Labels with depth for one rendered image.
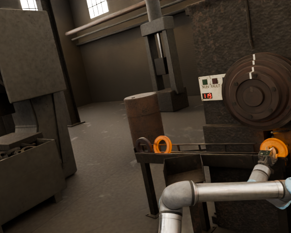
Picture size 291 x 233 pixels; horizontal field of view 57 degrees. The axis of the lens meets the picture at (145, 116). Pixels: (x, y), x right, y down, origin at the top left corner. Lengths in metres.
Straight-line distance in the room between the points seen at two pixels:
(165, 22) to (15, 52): 4.43
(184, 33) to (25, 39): 6.38
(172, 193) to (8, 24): 2.79
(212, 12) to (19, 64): 2.30
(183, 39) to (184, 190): 8.15
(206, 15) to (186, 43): 7.15
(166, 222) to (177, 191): 0.17
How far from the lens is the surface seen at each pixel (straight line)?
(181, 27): 9.24
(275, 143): 1.85
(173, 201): 1.32
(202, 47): 2.05
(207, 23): 2.02
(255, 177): 1.61
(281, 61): 1.70
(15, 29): 3.57
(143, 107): 4.38
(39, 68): 3.61
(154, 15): 7.40
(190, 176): 1.94
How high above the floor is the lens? 1.43
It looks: 11 degrees down
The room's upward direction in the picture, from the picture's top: 11 degrees counter-clockwise
